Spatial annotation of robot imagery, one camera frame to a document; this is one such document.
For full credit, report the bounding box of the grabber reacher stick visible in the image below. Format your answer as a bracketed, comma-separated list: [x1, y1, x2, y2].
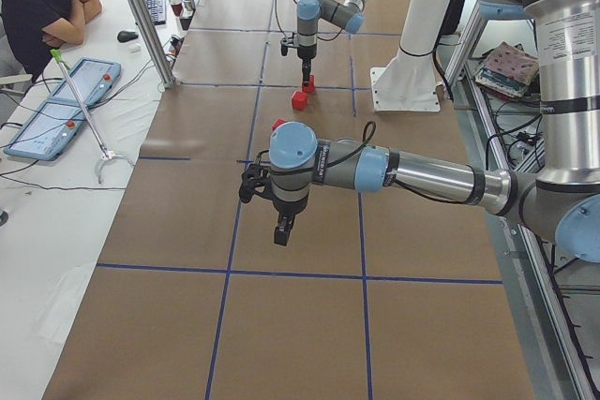
[51, 50, 135, 185]

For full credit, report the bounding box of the near teach pendant tablet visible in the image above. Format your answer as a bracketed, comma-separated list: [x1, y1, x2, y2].
[4, 100, 84, 161]

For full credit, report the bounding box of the teach pendant tablet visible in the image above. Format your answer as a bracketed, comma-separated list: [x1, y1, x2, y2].
[47, 58, 122, 107]
[4, 100, 84, 161]

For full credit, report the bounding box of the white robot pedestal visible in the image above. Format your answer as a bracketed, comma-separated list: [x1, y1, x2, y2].
[370, 0, 451, 112]

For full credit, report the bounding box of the stack of books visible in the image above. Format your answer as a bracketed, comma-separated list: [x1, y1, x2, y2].
[474, 41, 539, 98]

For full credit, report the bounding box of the red block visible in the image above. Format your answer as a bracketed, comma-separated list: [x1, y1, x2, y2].
[291, 91, 308, 111]
[272, 118, 287, 131]
[302, 74, 315, 94]

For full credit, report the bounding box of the metal cup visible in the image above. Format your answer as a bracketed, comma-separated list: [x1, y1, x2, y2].
[182, 0, 196, 14]

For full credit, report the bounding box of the seated person black shirt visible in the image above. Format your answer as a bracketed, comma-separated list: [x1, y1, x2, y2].
[1, 0, 102, 79]

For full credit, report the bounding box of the far teach pendant tablet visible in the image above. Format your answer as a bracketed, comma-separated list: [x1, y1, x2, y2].
[47, 58, 122, 107]

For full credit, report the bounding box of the black computer mouse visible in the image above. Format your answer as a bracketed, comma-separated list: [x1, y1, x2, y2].
[116, 30, 139, 43]

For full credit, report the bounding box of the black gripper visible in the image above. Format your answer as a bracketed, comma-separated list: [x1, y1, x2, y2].
[298, 43, 317, 85]
[272, 196, 308, 245]

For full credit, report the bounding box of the aluminium frame post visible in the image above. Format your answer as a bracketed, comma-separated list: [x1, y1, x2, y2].
[127, 0, 175, 88]

